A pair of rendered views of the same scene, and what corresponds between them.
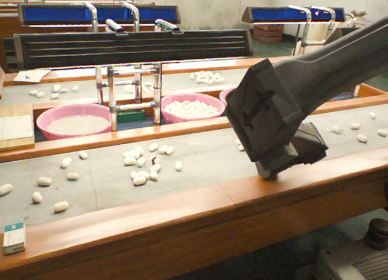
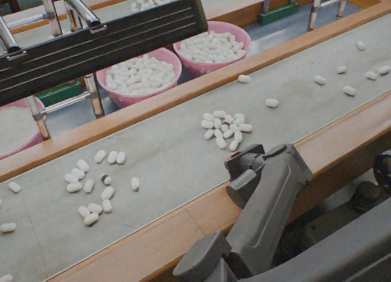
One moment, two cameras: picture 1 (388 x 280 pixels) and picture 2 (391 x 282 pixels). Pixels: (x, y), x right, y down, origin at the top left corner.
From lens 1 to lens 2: 0.33 m
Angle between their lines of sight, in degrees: 20
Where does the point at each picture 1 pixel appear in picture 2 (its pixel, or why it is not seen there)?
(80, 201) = (26, 265)
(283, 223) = not seen: hidden behind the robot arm
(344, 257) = (329, 230)
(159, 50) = (77, 61)
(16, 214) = not seen: outside the picture
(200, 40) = (132, 30)
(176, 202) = (138, 252)
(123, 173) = (70, 206)
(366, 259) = not seen: hidden behind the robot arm
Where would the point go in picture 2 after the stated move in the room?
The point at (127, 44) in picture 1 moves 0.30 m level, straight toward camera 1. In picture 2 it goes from (29, 68) to (39, 205)
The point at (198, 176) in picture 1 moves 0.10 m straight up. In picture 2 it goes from (160, 193) to (157, 166)
